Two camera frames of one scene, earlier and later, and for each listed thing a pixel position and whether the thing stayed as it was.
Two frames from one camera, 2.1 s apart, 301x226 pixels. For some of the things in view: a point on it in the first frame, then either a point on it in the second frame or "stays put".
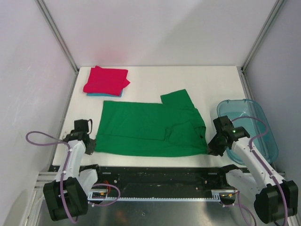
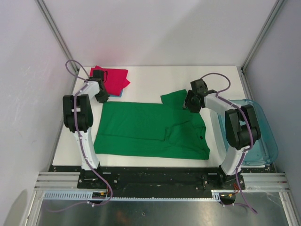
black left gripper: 90,150 -> 105,97
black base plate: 164,178 stays put
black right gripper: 214,150 -> 194,109
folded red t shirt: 104,80 stays put
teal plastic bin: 233,108 stays put
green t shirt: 174,127 stays put
